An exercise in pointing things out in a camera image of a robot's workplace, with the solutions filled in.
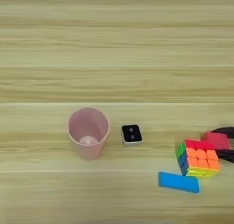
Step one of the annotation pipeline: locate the pink plastic cup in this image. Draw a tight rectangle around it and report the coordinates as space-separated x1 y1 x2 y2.
67 107 111 161

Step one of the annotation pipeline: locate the blue rectangular block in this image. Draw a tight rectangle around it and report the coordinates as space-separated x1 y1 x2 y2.
157 171 201 194

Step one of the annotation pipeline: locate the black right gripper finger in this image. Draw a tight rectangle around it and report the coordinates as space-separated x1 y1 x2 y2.
209 126 234 138

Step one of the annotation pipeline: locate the red cube block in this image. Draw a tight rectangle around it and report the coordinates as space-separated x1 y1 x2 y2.
200 131 231 151

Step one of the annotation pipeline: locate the multicoloured Rubik's cube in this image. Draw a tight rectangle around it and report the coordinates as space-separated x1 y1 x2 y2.
175 138 221 179

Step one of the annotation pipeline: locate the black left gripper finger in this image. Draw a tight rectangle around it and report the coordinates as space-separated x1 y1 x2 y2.
215 149 234 164

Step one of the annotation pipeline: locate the small black and silver cube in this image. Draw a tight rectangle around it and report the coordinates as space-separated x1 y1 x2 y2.
121 123 144 146

